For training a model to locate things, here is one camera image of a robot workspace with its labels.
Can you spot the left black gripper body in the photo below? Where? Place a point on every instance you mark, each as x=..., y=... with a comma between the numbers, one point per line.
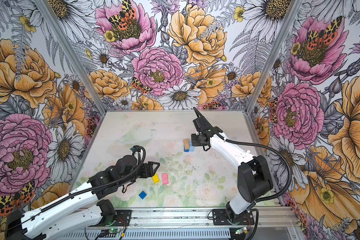
x=142, y=171

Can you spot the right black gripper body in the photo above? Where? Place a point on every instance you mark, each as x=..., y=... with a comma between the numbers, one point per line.
x=196, y=141

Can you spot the yellow rectangular wood block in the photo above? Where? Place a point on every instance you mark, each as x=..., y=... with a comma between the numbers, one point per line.
x=155, y=178

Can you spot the pink rectangular wood block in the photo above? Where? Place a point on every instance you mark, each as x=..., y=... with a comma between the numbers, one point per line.
x=165, y=179

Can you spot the natural wood rectangular block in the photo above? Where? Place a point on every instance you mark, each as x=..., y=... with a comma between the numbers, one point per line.
x=186, y=144

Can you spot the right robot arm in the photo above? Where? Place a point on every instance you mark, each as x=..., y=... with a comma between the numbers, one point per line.
x=253, y=175

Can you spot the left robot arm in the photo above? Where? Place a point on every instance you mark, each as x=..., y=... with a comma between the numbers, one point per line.
x=83, y=207

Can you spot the blue wood cube near rail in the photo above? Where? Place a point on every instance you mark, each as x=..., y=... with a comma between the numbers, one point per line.
x=142, y=195

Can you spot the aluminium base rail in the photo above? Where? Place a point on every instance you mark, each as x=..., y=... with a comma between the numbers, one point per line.
x=172, y=218

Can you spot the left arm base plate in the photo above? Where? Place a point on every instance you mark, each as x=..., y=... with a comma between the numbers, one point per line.
x=120, y=217

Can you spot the white vented cable duct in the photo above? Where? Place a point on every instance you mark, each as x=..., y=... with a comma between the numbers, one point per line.
x=155, y=234

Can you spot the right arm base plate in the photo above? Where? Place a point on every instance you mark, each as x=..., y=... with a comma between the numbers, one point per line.
x=226, y=217

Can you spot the right aluminium corner post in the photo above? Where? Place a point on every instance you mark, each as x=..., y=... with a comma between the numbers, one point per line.
x=279, y=40

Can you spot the aluminium corner post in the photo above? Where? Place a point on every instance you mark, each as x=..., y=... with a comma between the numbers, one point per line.
x=53, y=22
x=279, y=40

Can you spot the left aluminium corner post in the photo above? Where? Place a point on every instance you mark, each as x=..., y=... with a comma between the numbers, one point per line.
x=53, y=22

